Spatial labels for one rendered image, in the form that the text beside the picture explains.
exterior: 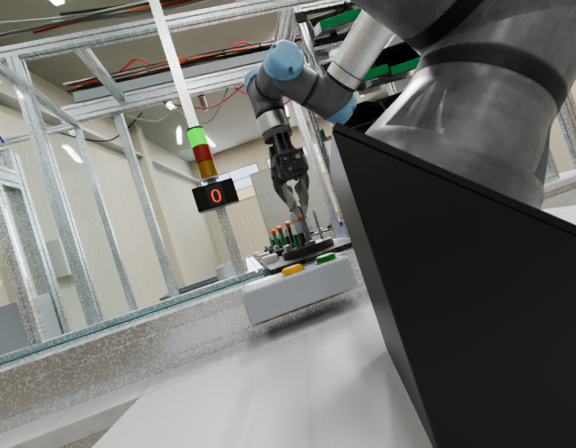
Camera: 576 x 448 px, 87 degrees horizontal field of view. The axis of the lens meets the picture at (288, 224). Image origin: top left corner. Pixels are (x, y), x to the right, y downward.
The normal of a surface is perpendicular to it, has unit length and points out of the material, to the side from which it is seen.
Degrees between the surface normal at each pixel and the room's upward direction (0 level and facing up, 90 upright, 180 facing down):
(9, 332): 90
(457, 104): 64
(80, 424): 90
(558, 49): 104
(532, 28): 89
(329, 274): 90
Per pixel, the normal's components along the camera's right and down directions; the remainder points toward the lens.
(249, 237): -0.04, -0.01
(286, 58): 0.36, -0.14
